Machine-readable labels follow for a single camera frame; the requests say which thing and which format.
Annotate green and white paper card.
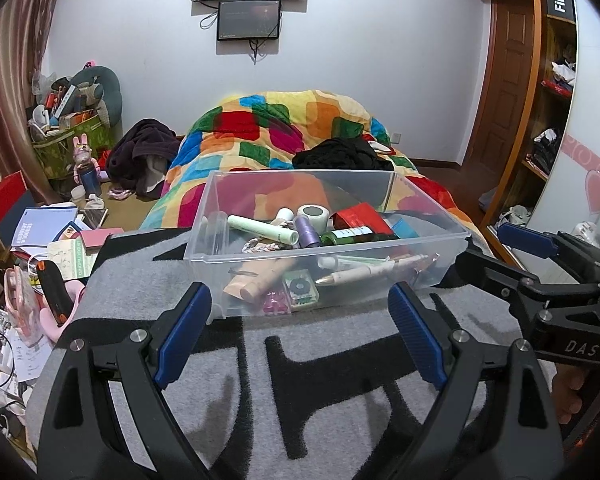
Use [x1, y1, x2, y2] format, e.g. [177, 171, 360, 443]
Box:
[47, 238, 99, 279]

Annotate dark purple clothing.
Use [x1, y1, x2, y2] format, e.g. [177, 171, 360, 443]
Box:
[105, 118, 181, 197]

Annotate blue notebook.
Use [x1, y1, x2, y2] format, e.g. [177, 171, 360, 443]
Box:
[11, 204, 79, 249]

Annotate colourful patchwork blanket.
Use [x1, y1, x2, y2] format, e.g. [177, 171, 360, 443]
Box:
[147, 90, 482, 261]

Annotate pink bunny toy bottle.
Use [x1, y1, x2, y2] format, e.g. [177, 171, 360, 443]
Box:
[70, 133, 104, 196]

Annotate green pump bottle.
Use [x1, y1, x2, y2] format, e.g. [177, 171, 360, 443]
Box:
[320, 226, 377, 247]

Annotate small black wall monitor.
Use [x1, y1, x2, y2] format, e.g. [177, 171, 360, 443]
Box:
[216, 0, 284, 42]

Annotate white tape roll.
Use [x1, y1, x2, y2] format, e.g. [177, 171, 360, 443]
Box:
[297, 203, 331, 234]

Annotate light green tube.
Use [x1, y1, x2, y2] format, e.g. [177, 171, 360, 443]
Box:
[227, 214, 300, 246]

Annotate clear plastic bin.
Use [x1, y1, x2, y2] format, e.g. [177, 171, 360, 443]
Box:
[184, 170, 474, 319]

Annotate red box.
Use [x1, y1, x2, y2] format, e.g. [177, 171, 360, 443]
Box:
[0, 170, 29, 235]

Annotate black clothing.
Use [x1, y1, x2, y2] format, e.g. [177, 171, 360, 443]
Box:
[292, 137, 394, 171]

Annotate white and green tube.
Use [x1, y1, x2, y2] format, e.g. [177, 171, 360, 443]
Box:
[317, 253, 397, 269]

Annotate green storage box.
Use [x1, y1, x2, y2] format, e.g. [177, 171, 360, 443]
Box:
[31, 114, 114, 179]

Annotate black box with white print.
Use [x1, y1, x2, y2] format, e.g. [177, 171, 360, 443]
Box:
[543, 0, 579, 26]

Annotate black and orange tool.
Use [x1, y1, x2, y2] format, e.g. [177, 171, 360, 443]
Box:
[35, 259, 76, 329]

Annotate red carton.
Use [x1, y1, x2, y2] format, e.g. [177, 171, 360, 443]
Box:
[328, 202, 402, 241]

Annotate grey and black blanket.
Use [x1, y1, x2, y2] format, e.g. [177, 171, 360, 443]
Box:
[25, 227, 556, 480]

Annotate beige tube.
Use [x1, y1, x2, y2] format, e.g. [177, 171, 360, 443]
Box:
[223, 257, 302, 305]

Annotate pink braided rope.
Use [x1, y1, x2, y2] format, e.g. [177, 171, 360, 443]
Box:
[242, 237, 287, 254]

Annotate small green square box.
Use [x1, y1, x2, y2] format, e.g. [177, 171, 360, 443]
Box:
[282, 268, 317, 309]

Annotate pink bead packet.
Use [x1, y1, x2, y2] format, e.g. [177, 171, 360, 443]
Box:
[261, 289, 289, 314]

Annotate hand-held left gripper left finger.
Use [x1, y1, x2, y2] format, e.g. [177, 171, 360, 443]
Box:
[37, 281, 216, 480]

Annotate loose white papers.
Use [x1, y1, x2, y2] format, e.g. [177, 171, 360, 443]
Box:
[0, 320, 52, 387]

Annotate purple bottle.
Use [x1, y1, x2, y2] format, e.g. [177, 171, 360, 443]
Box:
[293, 214, 322, 249]

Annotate wooden wardrobe shelf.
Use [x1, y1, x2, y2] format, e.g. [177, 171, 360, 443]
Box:
[480, 0, 579, 227]

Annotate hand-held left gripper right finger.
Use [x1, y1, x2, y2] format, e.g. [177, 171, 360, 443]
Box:
[387, 281, 566, 480]

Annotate wooden door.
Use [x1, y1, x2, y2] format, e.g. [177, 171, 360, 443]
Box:
[466, 0, 537, 172]

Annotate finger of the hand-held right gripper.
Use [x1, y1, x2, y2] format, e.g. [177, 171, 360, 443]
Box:
[452, 248, 600, 329]
[496, 222, 600, 287]

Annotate blue packet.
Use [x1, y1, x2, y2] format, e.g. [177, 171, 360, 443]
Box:
[390, 217, 422, 241]

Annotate cream pen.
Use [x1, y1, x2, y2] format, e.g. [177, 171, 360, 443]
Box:
[314, 254, 429, 287]

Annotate white shoes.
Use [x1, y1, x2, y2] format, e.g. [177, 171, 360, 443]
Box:
[496, 204, 532, 229]

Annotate striped pink curtain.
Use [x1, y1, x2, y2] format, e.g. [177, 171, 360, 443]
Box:
[0, 0, 72, 311]

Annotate person's right hand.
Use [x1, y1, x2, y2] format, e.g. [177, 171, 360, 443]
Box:
[551, 373, 588, 426]

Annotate pink flat box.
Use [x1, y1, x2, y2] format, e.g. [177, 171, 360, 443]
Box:
[79, 228, 126, 249]

